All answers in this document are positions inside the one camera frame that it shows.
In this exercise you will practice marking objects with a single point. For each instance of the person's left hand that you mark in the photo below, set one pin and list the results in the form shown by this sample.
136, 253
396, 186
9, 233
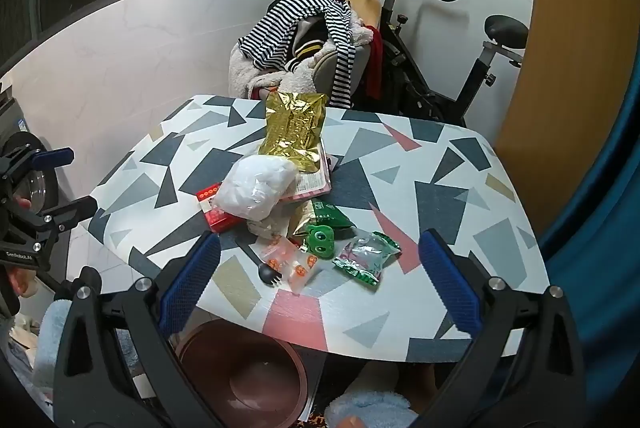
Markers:
25, 283

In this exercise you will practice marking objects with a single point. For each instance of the geometric patterned table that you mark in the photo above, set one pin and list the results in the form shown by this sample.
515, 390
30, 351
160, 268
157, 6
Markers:
350, 188

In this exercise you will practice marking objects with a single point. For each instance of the white fleece garment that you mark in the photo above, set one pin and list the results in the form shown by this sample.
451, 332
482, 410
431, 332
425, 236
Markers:
245, 73

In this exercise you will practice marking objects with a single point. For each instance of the red cloth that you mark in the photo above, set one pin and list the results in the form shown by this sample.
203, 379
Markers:
375, 58

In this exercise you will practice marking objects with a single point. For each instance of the black exercise bike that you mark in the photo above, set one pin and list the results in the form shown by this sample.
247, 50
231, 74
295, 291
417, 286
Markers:
480, 78

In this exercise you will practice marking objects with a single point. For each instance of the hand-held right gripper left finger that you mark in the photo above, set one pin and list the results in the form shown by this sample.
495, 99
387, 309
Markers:
192, 280

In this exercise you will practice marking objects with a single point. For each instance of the person's left leg fluffy blue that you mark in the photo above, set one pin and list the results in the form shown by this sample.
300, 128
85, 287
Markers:
50, 328

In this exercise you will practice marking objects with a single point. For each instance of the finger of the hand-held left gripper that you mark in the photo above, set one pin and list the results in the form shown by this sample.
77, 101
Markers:
75, 209
57, 155

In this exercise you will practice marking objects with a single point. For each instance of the tan chair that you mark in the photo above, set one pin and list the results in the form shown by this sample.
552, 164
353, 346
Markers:
362, 8

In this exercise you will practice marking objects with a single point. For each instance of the dark jacket yellow stripes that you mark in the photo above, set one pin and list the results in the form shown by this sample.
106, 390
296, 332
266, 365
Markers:
310, 33

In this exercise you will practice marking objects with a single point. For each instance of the green frog toy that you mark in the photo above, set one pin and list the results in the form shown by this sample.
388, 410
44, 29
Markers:
320, 242

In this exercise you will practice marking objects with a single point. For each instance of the green gold snack packet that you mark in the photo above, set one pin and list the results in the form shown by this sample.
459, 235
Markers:
330, 214

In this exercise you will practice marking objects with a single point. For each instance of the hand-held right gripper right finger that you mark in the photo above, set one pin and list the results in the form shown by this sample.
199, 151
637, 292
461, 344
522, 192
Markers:
450, 280

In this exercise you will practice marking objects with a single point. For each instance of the red box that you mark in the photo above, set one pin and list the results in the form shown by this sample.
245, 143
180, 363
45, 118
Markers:
217, 219

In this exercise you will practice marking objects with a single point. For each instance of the gold foil bag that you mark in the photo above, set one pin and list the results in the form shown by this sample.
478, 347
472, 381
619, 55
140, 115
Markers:
295, 128

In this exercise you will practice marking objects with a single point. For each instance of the black plastic spork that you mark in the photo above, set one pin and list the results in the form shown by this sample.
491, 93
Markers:
267, 270

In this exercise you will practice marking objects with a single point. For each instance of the crumpled clear wrap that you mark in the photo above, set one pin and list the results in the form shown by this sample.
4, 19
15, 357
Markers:
270, 225

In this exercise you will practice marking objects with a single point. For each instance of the wooden door panel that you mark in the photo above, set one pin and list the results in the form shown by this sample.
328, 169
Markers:
565, 83

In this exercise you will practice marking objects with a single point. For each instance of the pink red package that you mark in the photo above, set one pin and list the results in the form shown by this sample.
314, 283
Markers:
312, 185

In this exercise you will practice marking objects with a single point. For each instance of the white plastic bag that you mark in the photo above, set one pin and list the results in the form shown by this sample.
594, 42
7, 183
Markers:
255, 190

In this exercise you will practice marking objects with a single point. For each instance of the green white snack wrapper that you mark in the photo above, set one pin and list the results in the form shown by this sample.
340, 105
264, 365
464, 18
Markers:
367, 255

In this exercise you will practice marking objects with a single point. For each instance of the brown plastic bin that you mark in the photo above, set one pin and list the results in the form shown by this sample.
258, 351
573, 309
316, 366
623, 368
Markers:
240, 373

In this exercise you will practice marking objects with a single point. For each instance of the clear packet orange print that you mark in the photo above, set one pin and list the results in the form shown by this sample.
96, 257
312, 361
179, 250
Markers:
295, 268

